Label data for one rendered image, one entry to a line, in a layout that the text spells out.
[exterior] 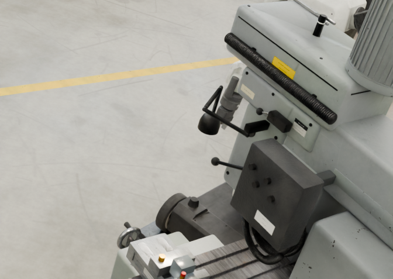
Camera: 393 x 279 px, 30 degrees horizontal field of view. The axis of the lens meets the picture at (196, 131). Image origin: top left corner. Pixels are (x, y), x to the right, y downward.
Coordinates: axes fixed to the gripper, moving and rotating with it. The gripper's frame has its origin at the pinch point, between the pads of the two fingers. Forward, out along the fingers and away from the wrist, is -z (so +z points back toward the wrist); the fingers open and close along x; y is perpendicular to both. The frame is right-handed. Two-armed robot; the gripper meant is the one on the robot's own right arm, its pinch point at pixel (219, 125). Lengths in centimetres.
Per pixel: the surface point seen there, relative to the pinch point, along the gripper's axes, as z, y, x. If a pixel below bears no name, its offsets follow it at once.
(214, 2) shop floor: -59, -210, -334
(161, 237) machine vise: -8, 35, 84
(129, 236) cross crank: -40, 8, 54
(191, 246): -19, 38, 61
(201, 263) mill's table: -13, 50, 74
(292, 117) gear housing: 63, 63, 96
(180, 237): -30, 26, 46
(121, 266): -39, 20, 73
